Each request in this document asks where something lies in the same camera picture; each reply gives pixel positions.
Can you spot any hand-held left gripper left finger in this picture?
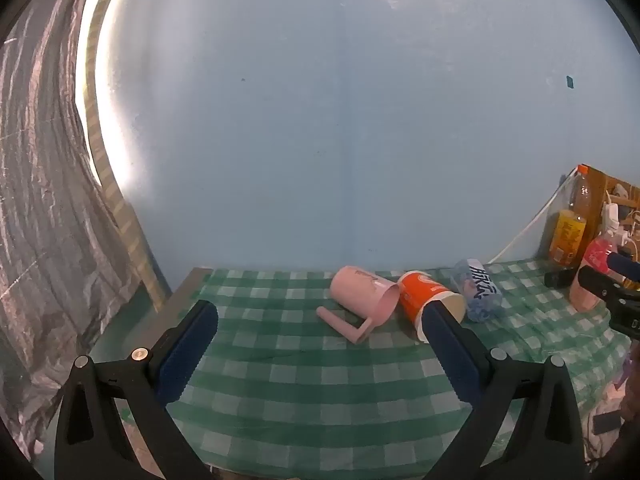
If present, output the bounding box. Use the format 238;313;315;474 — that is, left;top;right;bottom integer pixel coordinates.
54;299;219;480

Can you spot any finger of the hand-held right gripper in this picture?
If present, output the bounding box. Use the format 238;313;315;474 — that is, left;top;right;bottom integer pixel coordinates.
580;265;640;339
607;251;640;284

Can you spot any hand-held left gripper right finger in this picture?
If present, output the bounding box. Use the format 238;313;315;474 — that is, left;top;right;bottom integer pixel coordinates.
422;302;588;480

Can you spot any pink cup with handle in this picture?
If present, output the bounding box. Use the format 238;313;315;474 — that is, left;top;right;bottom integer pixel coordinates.
317;266;401;345

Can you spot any orange paper cup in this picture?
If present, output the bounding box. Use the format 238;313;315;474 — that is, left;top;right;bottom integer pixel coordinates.
397;270;468;344

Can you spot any pink drink bottle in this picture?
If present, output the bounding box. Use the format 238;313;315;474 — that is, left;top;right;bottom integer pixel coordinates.
570;232;619;313

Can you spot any white power adapter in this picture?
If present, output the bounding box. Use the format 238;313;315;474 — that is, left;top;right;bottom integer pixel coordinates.
600;202;622;241

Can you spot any small black box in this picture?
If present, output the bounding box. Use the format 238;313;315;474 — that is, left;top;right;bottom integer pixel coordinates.
544;268;577;290

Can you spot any orange juice bottle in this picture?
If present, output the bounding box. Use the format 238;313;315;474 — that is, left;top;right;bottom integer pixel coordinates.
547;164;594;267

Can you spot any clear plastic water bottle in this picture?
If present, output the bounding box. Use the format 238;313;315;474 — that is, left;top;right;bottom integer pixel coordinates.
452;258;505;323

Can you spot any brown cardboard box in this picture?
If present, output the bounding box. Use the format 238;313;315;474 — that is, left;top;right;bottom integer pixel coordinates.
589;167;640;241

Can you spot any white cloth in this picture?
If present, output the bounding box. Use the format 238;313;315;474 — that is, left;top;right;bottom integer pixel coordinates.
584;382;628;463

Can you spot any green checkered tablecloth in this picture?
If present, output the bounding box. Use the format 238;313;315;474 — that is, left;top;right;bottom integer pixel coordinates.
165;258;632;476

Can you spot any grey curtain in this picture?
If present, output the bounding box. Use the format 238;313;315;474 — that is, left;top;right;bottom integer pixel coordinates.
0;0;151;461

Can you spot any white cable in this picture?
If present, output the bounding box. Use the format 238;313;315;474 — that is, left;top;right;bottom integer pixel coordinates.
487;176;578;265

